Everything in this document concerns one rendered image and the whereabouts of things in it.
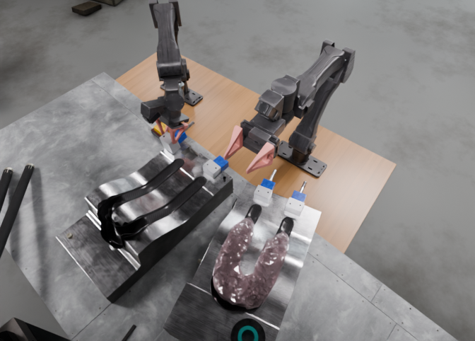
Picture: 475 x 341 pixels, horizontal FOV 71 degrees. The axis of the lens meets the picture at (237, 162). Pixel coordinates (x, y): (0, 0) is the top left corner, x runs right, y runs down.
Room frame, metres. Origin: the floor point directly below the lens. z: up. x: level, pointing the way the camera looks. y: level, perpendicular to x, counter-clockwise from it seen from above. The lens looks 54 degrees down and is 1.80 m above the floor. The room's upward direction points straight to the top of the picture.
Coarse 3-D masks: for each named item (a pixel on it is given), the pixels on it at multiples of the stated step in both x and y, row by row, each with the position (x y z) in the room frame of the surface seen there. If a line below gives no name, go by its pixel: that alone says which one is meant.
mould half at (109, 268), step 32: (160, 160) 0.68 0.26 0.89; (192, 160) 0.68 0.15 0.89; (96, 192) 0.52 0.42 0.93; (160, 192) 0.55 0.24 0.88; (224, 192) 0.57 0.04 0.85; (96, 224) 0.45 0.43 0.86; (160, 224) 0.43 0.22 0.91; (192, 224) 0.47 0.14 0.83; (96, 256) 0.35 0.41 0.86; (128, 256) 0.35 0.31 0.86; (160, 256) 0.37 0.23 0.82; (128, 288) 0.28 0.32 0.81
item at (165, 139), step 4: (192, 124) 0.80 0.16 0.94; (188, 128) 0.78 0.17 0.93; (168, 132) 0.75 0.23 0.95; (176, 132) 0.76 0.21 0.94; (184, 132) 0.75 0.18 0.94; (164, 136) 0.74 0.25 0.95; (168, 136) 0.73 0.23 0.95; (176, 136) 0.74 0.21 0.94; (180, 136) 0.74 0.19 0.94; (184, 136) 0.75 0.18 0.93; (160, 140) 0.73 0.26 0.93; (164, 140) 0.72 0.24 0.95; (168, 140) 0.71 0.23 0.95; (180, 140) 0.73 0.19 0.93; (164, 144) 0.72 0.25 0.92; (168, 144) 0.70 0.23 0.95; (172, 144) 0.71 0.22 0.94; (176, 144) 0.71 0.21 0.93; (168, 148) 0.71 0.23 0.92; (172, 148) 0.70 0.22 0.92; (176, 148) 0.71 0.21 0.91; (172, 152) 0.70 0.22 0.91
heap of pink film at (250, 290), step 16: (240, 224) 0.43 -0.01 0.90; (240, 240) 0.38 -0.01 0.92; (272, 240) 0.38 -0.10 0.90; (288, 240) 0.40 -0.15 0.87; (224, 256) 0.33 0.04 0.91; (240, 256) 0.34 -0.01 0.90; (272, 256) 0.33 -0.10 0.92; (224, 272) 0.29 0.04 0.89; (240, 272) 0.29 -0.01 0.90; (256, 272) 0.29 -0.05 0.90; (272, 272) 0.29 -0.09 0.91; (224, 288) 0.25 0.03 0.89; (240, 288) 0.25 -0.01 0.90; (256, 288) 0.25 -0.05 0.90; (240, 304) 0.22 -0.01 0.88; (256, 304) 0.22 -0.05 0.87
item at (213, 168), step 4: (220, 156) 0.68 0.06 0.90; (216, 160) 0.67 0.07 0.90; (220, 160) 0.67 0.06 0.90; (224, 160) 0.67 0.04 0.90; (204, 164) 0.64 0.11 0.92; (208, 164) 0.64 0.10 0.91; (212, 164) 0.64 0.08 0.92; (216, 164) 0.64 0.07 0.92; (220, 164) 0.65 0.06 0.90; (224, 164) 0.65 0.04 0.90; (228, 164) 0.66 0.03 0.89; (204, 168) 0.63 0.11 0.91; (208, 168) 0.62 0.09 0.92; (212, 168) 0.62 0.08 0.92; (216, 168) 0.62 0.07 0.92; (220, 168) 0.62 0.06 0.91; (224, 168) 0.64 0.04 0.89; (208, 172) 0.62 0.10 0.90; (212, 172) 0.61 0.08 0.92; (216, 172) 0.61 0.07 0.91; (220, 172) 0.62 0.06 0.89; (212, 176) 0.61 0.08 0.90; (216, 176) 0.61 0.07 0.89
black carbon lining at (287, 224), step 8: (256, 208) 0.51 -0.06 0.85; (248, 216) 0.48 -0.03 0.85; (256, 216) 0.48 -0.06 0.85; (280, 224) 0.45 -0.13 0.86; (288, 224) 0.46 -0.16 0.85; (280, 232) 0.43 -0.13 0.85; (288, 232) 0.43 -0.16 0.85; (216, 296) 0.24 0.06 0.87; (224, 304) 0.22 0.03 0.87; (232, 312) 0.19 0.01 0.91; (240, 312) 0.19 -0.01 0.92; (248, 312) 0.20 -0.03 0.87
